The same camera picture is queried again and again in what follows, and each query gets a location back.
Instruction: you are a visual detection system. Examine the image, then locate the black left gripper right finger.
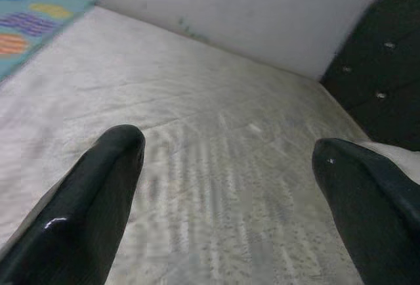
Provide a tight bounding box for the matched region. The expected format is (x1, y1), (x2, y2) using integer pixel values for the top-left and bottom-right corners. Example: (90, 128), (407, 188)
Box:
(311, 137), (420, 285)

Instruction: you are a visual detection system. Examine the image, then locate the black tufted headboard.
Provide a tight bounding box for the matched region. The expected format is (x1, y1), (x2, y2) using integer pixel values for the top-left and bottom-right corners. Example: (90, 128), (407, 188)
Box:
(320, 0), (420, 153)

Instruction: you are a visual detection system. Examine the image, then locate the white quilted mattress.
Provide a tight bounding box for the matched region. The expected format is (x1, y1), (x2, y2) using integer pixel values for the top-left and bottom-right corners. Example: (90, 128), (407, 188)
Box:
(0, 5), (420, 285)

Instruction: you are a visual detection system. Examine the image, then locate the turquoise heart print mat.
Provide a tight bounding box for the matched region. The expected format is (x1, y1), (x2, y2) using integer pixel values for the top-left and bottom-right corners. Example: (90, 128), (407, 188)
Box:
(0, 0), (99, 84)

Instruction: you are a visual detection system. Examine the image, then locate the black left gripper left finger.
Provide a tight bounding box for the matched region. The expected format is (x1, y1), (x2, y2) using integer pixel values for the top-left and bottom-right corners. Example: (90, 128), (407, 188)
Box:
(0, 124), (146, 285)

